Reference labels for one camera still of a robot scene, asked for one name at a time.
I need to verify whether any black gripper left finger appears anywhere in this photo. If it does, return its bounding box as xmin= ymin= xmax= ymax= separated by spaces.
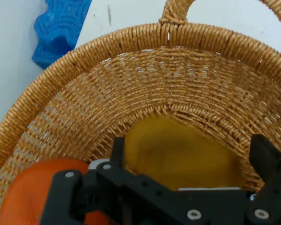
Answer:
xmin=40 ymin=136 xmax=178 ymax=225

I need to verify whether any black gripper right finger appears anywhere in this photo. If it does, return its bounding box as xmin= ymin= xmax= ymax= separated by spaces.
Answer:
xmin=245 ymin=134 xmax=281 ymax=225

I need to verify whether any red tomato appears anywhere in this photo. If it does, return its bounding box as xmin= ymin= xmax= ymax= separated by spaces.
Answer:
xmin=0 ymin=157 xmax=113 ymax=225

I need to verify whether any blue plastic block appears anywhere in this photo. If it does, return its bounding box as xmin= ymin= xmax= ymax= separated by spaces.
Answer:
xmin=32 ymin=0 xmax=92 ymax=70

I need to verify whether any woven wicker basket with handles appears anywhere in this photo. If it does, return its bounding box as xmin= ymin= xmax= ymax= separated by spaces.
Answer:
xmin=0 ymin=0 xmax=281 ymax=225

